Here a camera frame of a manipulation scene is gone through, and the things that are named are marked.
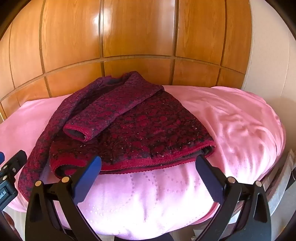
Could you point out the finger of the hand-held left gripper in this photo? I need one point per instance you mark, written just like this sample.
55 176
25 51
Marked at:
16 160

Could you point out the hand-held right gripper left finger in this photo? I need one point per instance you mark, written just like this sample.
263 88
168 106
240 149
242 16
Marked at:
89 172

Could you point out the dark red knit sweater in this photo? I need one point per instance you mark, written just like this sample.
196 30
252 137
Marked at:
150 129

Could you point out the wooden panelled headboard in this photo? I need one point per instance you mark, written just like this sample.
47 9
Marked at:
138 30

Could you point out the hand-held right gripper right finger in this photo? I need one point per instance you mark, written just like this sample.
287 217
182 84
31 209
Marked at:
208 176

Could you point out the pink bedspread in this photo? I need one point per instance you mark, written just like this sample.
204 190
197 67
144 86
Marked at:
231 115

